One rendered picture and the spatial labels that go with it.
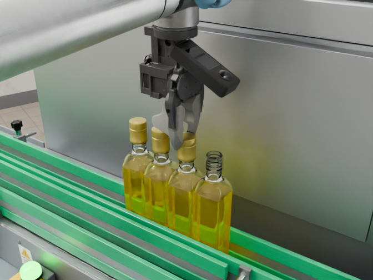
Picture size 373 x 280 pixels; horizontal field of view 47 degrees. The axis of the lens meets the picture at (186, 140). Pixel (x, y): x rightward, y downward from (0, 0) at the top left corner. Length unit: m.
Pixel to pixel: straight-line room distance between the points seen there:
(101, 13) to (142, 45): 0.56
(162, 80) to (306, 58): 0.24
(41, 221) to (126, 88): 0.36
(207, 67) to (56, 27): 0.34
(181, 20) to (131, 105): 0.42
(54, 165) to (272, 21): 0.68
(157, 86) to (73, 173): 0.46
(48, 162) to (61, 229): 0.30
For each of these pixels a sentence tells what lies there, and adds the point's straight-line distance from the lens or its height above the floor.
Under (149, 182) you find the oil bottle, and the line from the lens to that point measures 0.84.
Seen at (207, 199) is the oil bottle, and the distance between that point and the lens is 0.77.
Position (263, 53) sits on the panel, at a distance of 0.78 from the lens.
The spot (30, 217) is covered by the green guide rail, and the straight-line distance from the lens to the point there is 1.02.
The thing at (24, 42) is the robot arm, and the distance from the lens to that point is 0.38.
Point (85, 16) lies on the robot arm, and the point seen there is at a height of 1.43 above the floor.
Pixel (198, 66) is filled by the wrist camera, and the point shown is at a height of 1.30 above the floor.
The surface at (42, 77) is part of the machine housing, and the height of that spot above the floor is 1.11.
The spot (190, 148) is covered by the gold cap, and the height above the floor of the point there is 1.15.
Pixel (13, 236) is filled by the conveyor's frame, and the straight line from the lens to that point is 1.08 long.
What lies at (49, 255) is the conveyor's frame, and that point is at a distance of 1.00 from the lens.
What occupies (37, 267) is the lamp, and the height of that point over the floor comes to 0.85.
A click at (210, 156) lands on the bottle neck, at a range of 0.76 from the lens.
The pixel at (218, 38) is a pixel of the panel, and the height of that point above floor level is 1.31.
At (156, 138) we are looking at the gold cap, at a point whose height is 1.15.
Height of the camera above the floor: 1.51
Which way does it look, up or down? 28 degrees down
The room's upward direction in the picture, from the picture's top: straight up
